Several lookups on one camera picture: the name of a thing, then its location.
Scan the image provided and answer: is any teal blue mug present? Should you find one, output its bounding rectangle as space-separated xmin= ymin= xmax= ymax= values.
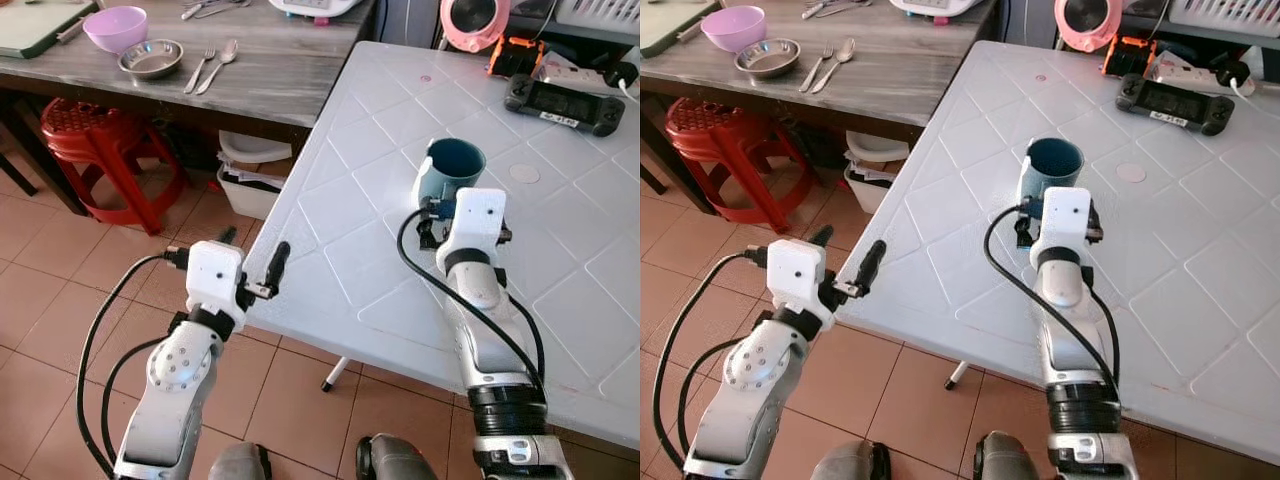
xmin=1018 ymin=137 xmax=1086 ymax=201
xmin=413 ymin=138 xmax=488 ymax=213

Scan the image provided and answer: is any white plastic bin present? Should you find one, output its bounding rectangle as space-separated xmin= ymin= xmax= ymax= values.
xmin=843 ymin=130 xmax=913 ymax=215
xmin=217 ymin=130 xmax=294 ymax=221

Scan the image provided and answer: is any red plastic stool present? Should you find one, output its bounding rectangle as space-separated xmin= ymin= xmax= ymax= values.
xmin=664 ymin=97 xmax=813 ymax=234
xmin=40 ymin=97 xmax=187 ymax=236

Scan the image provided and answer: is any steel fork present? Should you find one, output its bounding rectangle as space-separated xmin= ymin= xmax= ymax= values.
xmin=800 ymin=46 xmax=834 ymax=94
xmin=184 ymin=47 xmax=218 ymax=96

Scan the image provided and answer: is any grey left robot leg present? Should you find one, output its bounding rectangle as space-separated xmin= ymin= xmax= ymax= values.
xmin=207 ymin=441 xmax=273 ymax=480
xmin=808 ymin=440 xmax=893 ymax=480

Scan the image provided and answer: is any grey robot leg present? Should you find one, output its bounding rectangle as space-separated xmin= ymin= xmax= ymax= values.
xmin=808 ymin=440 xmax=893 ymax=480
xmin=972 ymin=431 xmax=1056 ymax=480
xmin=356 ymin=433 xmax=441 ymax=480
xmin=207 ymin=441 xmax=273 ymax=480

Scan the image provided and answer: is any black handheld controller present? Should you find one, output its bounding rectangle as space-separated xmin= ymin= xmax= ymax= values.
xmin=503 ymin=73 xmax=627 ymax=138
xmin=1117 ymin=74 xmax=1236 ymax=137

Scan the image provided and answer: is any small steel bowl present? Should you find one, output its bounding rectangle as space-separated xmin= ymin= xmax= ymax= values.
xmin=118 ymin=39 xmax=185 ymax=81
xmin=735 ymin=38 xmax=802 ymax=80

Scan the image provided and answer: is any steel spoon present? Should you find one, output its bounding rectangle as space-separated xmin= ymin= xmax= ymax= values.
xmin=196 ymin=39 xmax=240 ymax=96
xmin=812 ymin=38 xmax=857 ymax=95

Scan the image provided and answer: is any pink round appliance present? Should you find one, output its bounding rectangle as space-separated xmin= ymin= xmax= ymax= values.
xmin=440 ymin=0 xmax=512 ymax=54
xmin=1054 ymin=0 xmax=1124 ymax=54

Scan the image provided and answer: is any orange and black device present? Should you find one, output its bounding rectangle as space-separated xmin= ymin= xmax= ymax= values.
xmin=487 ymin=36 xmax=547 ymax=79
xmin=1102 ymin=36 xmax=1159 ymax=79

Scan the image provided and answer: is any white power strip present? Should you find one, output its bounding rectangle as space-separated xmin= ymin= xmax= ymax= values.
xmin=1145 ymin=50 xmax=1251 ymax=97
xmin=540 ymin=55 xmax=639 ymax=101

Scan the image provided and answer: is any grey right robot leg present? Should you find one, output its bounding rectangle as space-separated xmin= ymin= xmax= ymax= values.
xmin=972 ymin=431 xmax=1056 ymax=480
xmin=356 ymin=433 xmax=441 ymax=480

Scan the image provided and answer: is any pink plastic bowl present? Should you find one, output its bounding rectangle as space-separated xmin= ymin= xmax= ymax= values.
xmin=700 ymin=5 xmax=768 ymax=53
xmin=82 ymin=6 xmax=149 ymax=54

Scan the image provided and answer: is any white kitchen appliance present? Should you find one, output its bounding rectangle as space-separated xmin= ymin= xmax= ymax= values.
xmin=888 ymin=0 xmax=986 ymax=21
xmin=268 ymin=0 xmax=366 ymax=21

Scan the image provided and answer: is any green cutting board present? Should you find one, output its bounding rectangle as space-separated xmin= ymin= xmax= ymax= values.
xmin=640 ymin=0 xmax=719 ymax=58
xmin=0 ymin=0 xmax=99 ymax=59

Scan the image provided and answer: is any white plastic basket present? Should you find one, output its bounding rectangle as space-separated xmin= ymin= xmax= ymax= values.
xmin=1168 ymin=0 xmax=1280 ymax=39
xmin=555 ymin=0 xmax=641 ymax=36

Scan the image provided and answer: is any long black right arm cable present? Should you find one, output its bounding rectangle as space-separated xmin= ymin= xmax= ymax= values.
xmin=396 ymin=208 xmax=546 ymax=401
xmin=983 ymin=203 xmax=1121 ymax=393

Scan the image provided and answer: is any long black arm cable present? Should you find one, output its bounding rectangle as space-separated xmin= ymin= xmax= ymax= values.
xmin=983 ymin=203 xmax=1121 ymax=393
xmin=652 ymin=248 xmax=771 ymax=473
xmin=77 ymin=248 xmax=191 ymax=480
xmin=396 ymin=208 xmax=546 ymax=401

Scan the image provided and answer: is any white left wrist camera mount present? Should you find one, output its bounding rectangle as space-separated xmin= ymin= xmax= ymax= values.
xmin=186 ymin=241 xmax=247 ymax=316
xmin=767 ymin=239 xmax=828 ymax=319

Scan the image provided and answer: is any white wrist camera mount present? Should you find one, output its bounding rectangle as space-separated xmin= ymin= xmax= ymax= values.
xmin=437 ymin=188 xmax=506 ymax=263
xmin=767 ymin=239 xmax=828 ymax=319
xmin=1030 ymin=186 xmax=1093 ymax=251
xmin=186 ymin=241 xmax=247 ymax=316

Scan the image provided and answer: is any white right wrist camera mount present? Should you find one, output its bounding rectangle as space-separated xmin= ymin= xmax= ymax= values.
xmin=1030 ymin=186 xmax=1093 ymax=251
xmin=437 ymin=188 xmax=506 ymax=263

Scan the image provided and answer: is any short black right arm cable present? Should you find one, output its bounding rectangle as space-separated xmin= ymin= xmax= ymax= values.
xmin=497 ymin=285 xmax=548 ymax=391
xmin=1085 ymin=285 xmax=1123 ymax=386

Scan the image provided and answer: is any short black arm cable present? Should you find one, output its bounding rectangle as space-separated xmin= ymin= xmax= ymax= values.
xmin=497 ymin=285 xmax=548 ymax=391
xmin=100 ymin=335 xmax=171 ymax=471
xmin=1085 ymin=285 xmax=1123 ymax=386
xmin=677 ymin=338 xmax=746 ymax=456

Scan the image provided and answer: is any short black left arm cable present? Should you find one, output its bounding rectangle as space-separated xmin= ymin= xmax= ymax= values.
xmin=100 ymin=335 xmax=171 ymax=471
xmin=677 ymin=338 xmax=746 ymax=456

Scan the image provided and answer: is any long black left arm cable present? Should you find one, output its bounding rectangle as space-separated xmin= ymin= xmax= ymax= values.
xmin=77 ymin=248 xmax=191 ymax=480
xmin=652 ymin=248 xmax=771 ymax=473

